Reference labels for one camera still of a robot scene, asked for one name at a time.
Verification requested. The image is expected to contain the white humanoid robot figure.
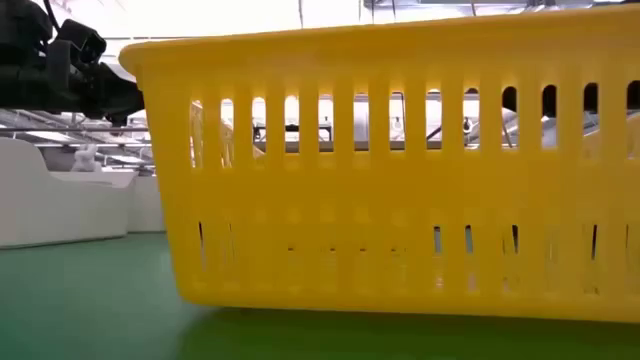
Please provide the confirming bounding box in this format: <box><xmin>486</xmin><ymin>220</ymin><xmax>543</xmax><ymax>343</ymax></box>
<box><xmin>69</xmin><ymin>143</ymin><xmax>104</xmax><ymax>174</ymax></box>

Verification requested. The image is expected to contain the yellow slotted plastic basket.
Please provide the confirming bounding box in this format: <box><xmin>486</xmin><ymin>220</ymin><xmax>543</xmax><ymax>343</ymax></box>
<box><xmin>118</xmin><ymin>3</ymin><xmax>640</xmax><ymax>324</ymax></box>

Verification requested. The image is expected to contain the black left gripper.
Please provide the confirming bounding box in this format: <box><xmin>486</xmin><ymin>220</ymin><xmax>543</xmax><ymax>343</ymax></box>
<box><xmin>0</xmin><ymin>61</ymin><xmax>147</xmax><ymax>127</ymax></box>

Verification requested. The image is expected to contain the green table mat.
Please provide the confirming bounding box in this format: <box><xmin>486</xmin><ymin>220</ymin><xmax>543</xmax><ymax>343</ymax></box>
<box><xmin>0</xmin><ymin>230</ymin><xmax>640</xmax><ymax>360</ymax></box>

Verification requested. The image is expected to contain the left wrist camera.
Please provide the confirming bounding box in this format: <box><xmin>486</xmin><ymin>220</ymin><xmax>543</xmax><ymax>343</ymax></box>
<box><xmin>47</xmin><ymin>18</ymin><xmax>108</xmax><ymax>85</ymax></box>

